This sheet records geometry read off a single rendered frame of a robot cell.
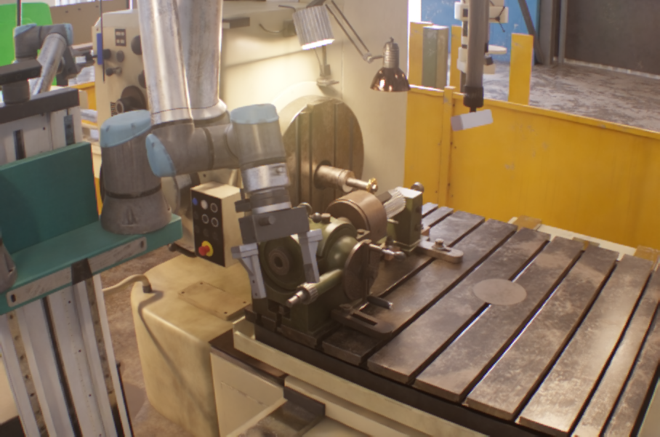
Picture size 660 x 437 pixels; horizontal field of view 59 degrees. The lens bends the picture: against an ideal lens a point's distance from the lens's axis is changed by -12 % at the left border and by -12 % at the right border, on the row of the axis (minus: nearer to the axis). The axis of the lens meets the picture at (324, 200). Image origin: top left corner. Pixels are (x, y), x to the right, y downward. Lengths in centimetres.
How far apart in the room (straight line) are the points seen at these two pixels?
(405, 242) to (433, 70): 555
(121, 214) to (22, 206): 25
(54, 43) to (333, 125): 106
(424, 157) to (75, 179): 323
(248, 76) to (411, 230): 85
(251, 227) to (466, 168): 329
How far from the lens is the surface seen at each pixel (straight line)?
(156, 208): 162
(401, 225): 250
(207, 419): 296
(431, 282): 230
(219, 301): 294
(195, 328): 280
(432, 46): 791
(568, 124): 407
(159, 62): 132
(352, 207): 215
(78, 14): 1059
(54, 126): 165
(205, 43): 153
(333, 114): 238
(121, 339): 391
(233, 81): 213
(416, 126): 452
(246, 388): 262
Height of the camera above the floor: 206
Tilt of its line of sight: 21 degrees down
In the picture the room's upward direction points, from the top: straight up
